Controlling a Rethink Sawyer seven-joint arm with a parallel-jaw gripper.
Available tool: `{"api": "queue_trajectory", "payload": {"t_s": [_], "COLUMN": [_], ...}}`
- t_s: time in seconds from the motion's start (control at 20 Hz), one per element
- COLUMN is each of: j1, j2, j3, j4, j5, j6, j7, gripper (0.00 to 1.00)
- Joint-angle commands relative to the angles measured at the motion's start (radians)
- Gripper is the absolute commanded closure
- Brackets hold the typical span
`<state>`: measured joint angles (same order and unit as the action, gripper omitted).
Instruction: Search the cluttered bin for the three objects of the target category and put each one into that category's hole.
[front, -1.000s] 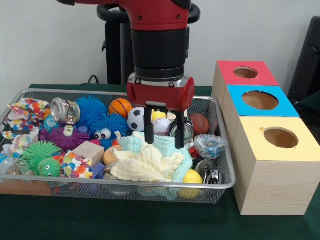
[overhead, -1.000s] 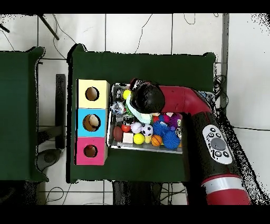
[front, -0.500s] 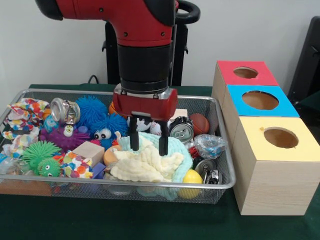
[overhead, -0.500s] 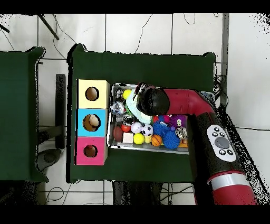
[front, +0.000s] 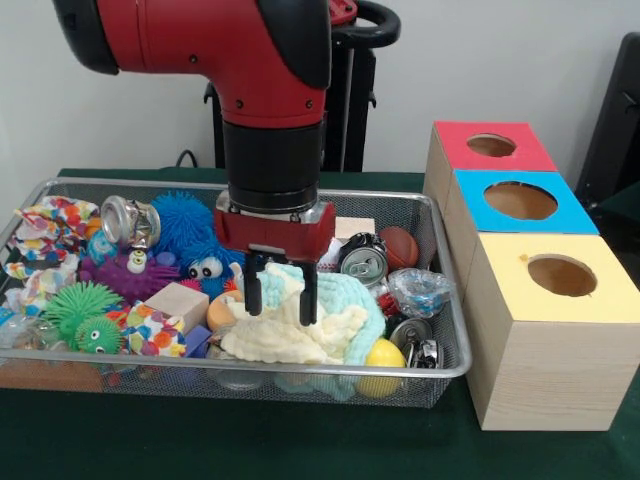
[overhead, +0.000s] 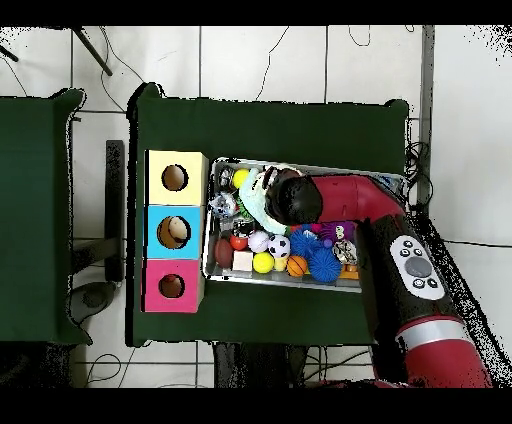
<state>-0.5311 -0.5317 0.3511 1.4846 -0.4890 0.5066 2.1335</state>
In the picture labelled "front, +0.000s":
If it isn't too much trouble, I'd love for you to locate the silver wire mesh bin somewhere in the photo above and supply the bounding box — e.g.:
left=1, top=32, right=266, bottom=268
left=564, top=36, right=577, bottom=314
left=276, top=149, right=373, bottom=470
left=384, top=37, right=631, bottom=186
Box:
left=0, top=177, right=473, bottom=410

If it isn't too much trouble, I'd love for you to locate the yellow ball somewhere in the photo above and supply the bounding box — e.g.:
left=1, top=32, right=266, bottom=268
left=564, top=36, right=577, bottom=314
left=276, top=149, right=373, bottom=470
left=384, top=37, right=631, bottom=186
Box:
left=363, top=338, right=407, bottom=399

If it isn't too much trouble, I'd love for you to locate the brown toy football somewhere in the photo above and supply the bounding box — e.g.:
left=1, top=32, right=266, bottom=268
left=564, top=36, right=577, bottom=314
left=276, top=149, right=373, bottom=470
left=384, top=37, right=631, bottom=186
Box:
left=378, top=226, right=420, bottom=274

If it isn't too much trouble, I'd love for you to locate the blue spiky rubber ball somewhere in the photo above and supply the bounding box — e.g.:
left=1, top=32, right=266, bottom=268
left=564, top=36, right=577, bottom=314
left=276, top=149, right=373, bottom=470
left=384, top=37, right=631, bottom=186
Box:
left=149, top=189, right=221, bottom=249

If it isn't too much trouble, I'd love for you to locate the black monitor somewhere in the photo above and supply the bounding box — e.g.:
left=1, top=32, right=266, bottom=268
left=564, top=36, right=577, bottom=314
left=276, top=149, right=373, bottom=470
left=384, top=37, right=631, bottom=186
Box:
left=574, top=32, right=640, bottom=201

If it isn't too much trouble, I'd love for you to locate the green spiky rubber toy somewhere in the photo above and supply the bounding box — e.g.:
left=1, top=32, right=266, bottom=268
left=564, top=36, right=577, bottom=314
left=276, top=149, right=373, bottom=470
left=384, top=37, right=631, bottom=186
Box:
left=44, top=280, right=126, bottom=354

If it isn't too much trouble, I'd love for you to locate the wooden box with three holes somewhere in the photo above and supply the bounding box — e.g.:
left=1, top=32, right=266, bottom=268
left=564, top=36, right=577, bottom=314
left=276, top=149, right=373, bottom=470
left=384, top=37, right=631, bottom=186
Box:
left=423, top=120, right=640, bottom=432

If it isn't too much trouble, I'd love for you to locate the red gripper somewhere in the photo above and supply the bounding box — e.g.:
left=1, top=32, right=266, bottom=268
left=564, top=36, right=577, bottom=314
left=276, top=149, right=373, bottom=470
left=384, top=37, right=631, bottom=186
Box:
left=213, top=202, right=337, bottom=328

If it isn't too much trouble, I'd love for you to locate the dark green tablecloth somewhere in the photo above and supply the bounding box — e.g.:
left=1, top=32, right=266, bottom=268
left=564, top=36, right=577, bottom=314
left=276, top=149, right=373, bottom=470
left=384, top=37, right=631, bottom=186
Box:
left=597, top=180, right=640, bottom=236
left=0, top=167, right=640, bottom=480

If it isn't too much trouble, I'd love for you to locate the plain wooden cube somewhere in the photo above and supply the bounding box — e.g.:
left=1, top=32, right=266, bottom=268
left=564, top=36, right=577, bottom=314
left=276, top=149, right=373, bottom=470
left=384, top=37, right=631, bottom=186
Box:
left=144, top=281, right=210, bottom=329

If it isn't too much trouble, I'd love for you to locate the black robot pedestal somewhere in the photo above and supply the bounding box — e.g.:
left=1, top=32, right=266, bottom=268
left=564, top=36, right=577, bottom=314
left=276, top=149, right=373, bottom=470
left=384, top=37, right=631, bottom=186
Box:
left=203, top=0, right=401, bottom=174

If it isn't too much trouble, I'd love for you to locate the crushed silver drink can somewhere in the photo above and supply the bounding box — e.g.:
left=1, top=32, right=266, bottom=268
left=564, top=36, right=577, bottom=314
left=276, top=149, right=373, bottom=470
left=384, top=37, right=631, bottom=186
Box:
left=338, top=232, right=390, bottom=289

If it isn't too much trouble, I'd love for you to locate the cream and mint cloth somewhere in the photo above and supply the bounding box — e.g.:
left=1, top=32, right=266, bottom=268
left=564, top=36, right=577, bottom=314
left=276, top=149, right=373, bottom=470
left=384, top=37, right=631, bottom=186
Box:
left=219, top=262, right=386, bottom=366

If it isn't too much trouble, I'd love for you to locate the purple spiky rubber toy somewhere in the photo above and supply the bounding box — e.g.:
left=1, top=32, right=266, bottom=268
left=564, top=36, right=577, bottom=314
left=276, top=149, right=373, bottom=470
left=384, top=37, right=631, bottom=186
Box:
left=78, top=248, right=181, bottom=306

